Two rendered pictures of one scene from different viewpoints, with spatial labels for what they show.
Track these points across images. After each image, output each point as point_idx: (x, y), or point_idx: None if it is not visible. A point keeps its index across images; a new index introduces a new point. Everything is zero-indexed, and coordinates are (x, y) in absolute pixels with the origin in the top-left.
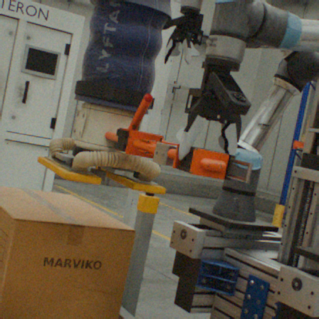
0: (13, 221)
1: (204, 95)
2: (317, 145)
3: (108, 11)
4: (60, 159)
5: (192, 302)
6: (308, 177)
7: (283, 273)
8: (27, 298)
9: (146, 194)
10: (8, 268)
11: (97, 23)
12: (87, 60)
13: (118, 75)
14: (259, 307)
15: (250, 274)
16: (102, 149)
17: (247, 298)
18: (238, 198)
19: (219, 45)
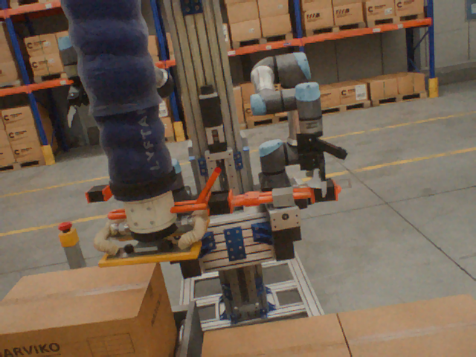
0: (136, 318)
1: (323, 156)
2: (214, 137)
3: (136, 120)
4: (151, 250)
5: (200, 268)
6: (220, 158)
7: (273, 216)
8: (158, 355)
9: (65, 232)
10: (148, 349)
11: (131, 133)
12: (136, 166)
13: (166, 165)
14: (240, 242)
15: (224, 229)
16: (172, 222)
17: (229, 242)
18: (182, 193)
19: (319, 126)
